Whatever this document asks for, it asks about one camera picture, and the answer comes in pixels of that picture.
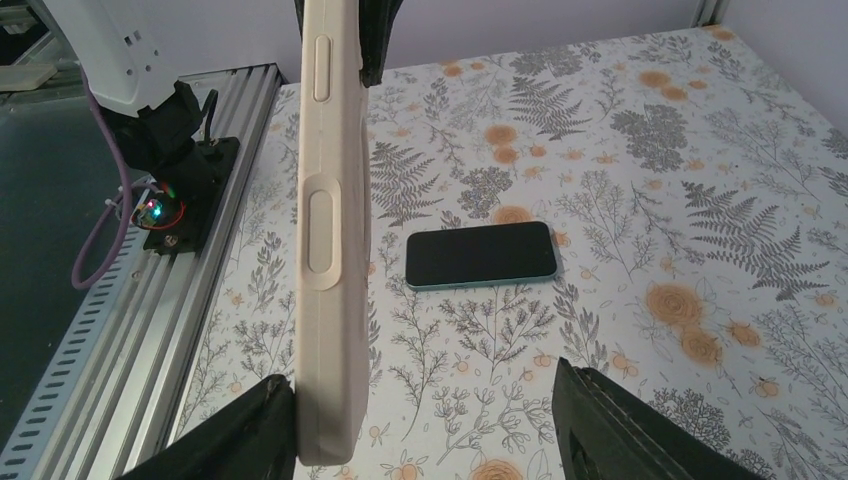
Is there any aluminium rail frame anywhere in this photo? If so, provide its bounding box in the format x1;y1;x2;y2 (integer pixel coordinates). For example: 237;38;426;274
33;64;282;479

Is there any black phone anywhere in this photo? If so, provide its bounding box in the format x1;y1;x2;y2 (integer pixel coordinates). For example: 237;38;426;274
405;221;560;290

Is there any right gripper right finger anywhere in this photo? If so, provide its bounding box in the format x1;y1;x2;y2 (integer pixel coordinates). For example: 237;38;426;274
553;358;760;480

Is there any phone with pink case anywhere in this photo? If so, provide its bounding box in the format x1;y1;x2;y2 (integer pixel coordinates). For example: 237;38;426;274
295;1;370;466

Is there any grey slotted cable duct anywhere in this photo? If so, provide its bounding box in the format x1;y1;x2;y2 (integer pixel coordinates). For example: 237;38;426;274
0;225;150;480

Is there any floral patterned table mat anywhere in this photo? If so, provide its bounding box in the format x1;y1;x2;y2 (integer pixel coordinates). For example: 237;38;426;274
172;25;848;480

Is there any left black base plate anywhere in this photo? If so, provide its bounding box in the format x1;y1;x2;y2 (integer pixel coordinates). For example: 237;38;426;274
132;137;241;255

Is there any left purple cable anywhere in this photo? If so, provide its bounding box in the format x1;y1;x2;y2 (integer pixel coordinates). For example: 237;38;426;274
70;66;164;291

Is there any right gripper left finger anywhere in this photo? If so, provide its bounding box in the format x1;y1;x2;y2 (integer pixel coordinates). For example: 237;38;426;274
122;374;297;480

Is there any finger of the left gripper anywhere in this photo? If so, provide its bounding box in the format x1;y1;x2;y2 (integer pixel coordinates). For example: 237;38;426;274
359;0;403;88

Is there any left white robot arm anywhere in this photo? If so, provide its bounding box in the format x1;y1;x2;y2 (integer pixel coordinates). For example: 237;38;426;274
46;1;400;192

